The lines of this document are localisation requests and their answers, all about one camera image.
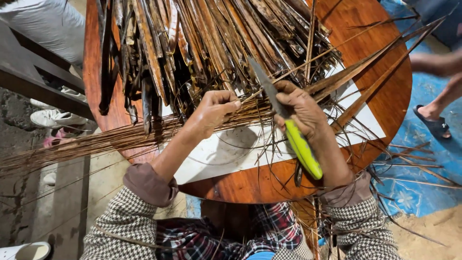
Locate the person's right hand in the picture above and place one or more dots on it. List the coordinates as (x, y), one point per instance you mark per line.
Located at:
(306, 112)

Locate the person's left hand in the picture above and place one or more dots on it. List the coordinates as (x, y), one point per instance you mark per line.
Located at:
(209, 117)

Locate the person's right fingers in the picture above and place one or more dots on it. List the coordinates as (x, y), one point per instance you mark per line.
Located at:
(288, 92)

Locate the thin palm leaf midrib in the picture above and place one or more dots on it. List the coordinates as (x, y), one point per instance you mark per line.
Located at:
(325, 52)

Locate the long dried palm leaf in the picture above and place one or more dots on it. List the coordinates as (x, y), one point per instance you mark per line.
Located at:
(375, 86)
(364, 65)

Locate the white board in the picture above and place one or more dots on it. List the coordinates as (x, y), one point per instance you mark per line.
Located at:
(223, 155)

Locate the round wooden table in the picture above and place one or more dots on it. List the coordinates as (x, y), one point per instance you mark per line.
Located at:
(379, 47)

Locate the pile of dried palm leaves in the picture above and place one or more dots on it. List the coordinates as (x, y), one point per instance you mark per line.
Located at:
(202, 39)

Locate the blue patterned floor mat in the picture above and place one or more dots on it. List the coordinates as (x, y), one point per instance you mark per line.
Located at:
(422, 151)

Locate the scattered dried leaf strips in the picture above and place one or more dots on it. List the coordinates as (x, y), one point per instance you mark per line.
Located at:
(415, 166)

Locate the black sandal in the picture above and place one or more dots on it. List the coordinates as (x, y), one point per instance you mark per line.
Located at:
(433, 126)

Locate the plaid cloth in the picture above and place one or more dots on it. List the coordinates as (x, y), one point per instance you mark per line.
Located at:
(223, 234)

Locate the bundle of stripped leaf midribs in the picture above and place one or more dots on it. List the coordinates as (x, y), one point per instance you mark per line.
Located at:
(108, 141)

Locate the houndstooth jacket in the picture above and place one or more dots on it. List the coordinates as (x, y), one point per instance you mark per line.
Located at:
(122, 224)

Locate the white sneaker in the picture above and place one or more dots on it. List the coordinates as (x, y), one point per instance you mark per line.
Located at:
(72, 94)
(57, 118)

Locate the pink sandal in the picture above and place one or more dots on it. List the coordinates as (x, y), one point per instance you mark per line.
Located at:
(54, 139)

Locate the white sack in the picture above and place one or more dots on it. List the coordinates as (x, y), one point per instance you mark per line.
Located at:
(47, 25)

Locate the dark wooden bench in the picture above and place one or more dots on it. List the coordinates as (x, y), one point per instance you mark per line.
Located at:
(32, 76)

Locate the white slipper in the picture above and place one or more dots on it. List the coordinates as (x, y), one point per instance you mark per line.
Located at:
(29, 251)

